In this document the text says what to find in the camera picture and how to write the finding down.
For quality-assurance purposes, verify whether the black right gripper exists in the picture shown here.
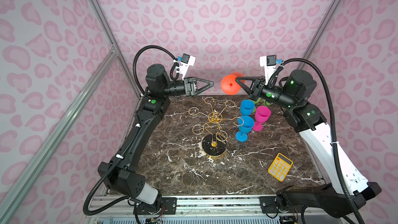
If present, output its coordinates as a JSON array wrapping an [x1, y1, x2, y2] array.
[[236, 76, 298, 110]]

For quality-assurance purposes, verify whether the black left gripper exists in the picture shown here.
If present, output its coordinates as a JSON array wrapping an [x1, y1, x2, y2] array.
[[161, 77, 213, 100]]

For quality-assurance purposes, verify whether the red wine glass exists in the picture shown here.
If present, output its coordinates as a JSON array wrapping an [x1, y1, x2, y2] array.
[[221, 72, 244, 95]]

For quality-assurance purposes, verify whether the blue wine glass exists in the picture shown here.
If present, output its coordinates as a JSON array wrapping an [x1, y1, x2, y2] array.
[[240, 100, 255, 116], [235, 116, 255, 142]]

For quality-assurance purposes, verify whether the magenta wine glass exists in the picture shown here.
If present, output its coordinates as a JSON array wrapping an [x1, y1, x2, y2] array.
[[253, 106, 272, 132]]

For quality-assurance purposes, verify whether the lime green wine glass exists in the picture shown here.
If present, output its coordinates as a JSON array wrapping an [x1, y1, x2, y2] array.
[[254, 98, 268, 106]]

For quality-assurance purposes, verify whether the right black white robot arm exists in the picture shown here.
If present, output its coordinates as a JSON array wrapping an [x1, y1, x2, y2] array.
[[236, 69, 381, 218]]

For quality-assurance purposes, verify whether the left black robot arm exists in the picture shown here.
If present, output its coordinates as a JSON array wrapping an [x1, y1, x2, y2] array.
[[98, 64, 214, 212]]

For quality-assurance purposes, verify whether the yellow calculator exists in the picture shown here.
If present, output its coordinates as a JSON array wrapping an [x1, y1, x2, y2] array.
[[268, 153, 293, 182]]

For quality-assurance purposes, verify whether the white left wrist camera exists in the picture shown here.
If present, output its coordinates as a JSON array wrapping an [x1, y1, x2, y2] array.
[[177, 54, 196, 79]]

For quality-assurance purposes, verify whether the gold wire wine glass rack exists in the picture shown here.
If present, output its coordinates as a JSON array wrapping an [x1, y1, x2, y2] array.
[[188, 96, 244, 159]]

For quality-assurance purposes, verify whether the right black corrugated cable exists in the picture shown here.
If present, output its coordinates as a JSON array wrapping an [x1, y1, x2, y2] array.
[[267, 57, 366, 224]]

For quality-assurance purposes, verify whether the black corrugated cable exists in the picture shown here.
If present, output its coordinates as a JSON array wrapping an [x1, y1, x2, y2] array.
[[82, 45, 181, 216], [267, 57, 366, 224]]

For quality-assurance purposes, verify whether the left black corrugated cable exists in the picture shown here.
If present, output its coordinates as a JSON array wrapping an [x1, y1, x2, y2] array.
[[82, 45, 181, 216]]

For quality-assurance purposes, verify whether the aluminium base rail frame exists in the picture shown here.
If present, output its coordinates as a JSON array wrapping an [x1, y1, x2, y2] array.
[[83, 195, 349, 224]]

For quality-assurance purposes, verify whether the aluminium enclosure frame strut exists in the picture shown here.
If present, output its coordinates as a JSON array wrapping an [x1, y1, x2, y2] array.
[[1, 0, 135, 224]]

